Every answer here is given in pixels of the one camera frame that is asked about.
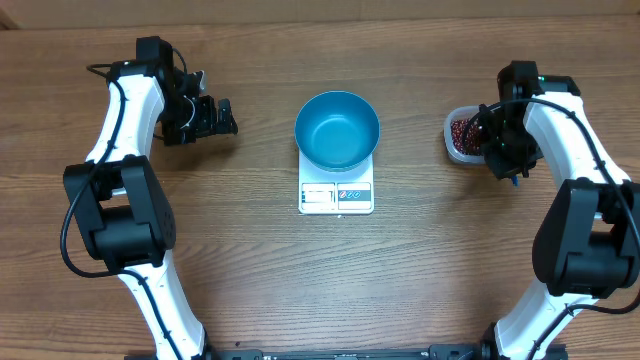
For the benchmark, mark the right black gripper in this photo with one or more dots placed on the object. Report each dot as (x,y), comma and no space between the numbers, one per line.
(504,169)

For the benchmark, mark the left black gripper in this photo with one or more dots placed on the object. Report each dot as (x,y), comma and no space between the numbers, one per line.
(210,122)

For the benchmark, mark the white digital kitchen scale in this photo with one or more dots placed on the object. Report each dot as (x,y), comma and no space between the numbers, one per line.
(322,192)

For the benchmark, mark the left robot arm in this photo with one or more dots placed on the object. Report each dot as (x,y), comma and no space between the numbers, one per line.
(119,222)

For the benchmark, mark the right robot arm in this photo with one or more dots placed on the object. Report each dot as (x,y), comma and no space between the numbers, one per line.
(587,246)

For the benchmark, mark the teal metal bowl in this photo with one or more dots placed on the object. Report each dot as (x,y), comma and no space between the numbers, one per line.
(337,130)

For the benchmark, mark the red beans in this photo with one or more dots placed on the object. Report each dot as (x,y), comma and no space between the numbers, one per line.
(466,141)

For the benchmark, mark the clear plastic container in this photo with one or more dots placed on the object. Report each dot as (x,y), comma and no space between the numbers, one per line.
(464,114)

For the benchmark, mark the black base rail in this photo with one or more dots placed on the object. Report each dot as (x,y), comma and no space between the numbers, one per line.
(433,352)

